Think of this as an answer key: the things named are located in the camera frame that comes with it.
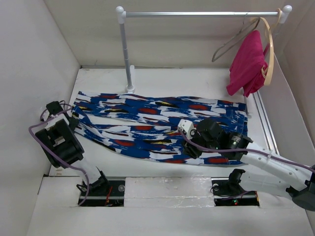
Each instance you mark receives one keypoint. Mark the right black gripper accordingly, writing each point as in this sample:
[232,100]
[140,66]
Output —
[190,150]

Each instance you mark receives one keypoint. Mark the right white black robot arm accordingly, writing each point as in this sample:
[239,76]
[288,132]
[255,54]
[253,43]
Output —
[284,178]

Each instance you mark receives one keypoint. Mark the beige wooden hanger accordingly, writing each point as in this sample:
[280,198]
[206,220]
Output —
[269,49]

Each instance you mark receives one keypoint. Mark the magenta pink garment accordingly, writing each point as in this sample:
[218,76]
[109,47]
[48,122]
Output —
[246,71]

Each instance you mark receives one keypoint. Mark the clear plastic hanger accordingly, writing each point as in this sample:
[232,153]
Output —
[249,24]

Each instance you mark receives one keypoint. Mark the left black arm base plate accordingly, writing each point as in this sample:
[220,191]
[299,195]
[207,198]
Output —
[112,196]

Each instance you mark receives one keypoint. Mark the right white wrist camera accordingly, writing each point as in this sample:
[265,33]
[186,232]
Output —
[186,126]

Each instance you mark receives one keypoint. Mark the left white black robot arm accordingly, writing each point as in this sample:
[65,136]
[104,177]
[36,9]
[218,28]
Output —
[64,150]

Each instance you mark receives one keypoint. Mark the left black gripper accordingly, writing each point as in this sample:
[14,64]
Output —
[74,123]

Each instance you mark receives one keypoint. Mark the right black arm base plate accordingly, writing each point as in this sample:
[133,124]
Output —
[226,195]

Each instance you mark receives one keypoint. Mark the blue white red patterned trousers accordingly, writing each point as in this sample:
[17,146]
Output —
[147,127]

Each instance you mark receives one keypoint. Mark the aluminium rail at right wall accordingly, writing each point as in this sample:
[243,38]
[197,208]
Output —
[266,126]

